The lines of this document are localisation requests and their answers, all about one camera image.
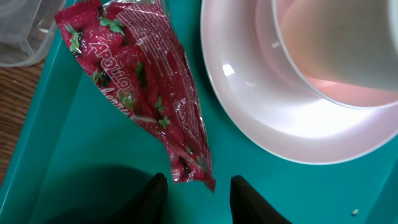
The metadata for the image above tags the clear plastic bin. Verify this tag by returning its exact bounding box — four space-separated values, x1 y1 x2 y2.
1 0 66 67

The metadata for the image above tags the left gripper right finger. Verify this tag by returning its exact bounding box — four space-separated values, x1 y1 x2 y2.
229 175 292 224

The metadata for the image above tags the white pink plate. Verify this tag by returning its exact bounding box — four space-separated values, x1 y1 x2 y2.
200 0 397 165

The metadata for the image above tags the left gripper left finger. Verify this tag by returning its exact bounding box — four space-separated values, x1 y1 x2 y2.
118 173 168 224

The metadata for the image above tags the cream cup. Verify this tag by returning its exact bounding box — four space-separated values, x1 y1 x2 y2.
272 0 397 92

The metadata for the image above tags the teal serving tray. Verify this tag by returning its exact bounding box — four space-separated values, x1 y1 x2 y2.
1 1 397 223

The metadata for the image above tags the red snack wrapper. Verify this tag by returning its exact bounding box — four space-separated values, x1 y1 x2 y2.
55 1 216 190

